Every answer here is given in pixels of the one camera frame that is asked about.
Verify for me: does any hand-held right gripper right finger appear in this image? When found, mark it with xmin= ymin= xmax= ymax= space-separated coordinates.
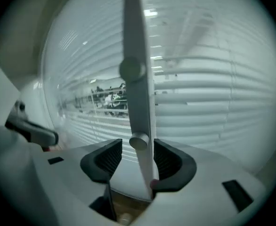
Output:
xmin=150 ymin=138 xmax=197 ymax=199

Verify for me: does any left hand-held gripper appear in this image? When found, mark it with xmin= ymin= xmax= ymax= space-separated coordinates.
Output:
xmin=4 ymin=99 xmax=59 ymax=147

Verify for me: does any metal window frame post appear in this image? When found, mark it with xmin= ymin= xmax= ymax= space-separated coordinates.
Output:
xmin=122 ymin=0 xmax=159 ymax=202

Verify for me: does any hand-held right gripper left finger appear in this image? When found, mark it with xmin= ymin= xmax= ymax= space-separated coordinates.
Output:
xmin=80 ymin=138 xmax=123 ymax=222

